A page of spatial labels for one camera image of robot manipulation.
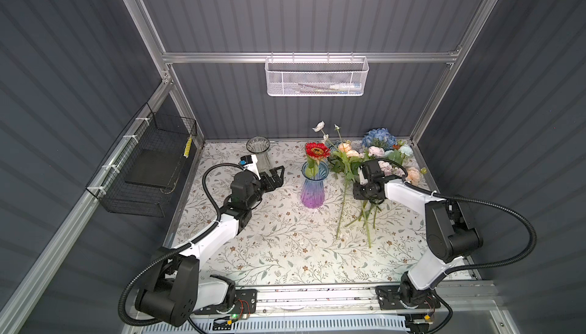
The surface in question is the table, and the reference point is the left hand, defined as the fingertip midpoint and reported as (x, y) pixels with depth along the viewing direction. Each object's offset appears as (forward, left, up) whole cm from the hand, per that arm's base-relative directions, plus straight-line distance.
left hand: (275, 169), depth 83 cm
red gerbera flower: (0, -14, +8) cm, 16 cm away
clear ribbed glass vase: (+15, +7, -3) cm, 17 cm away
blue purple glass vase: (-2, -14, -14) cm, 20 cm away
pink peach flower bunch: (+11, -30, -10) cm, 34 cm away
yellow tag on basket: (+8, +32, +5) cm, 33 cm away
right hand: (-2, -35, -16) cm, 39 cm away
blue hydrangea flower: (+25, -49, -9) cm, 56 cm away
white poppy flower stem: (+23, -19, -1) cm, 30 cm away
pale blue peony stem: (+15, -56, -12) cm, 59 cm away
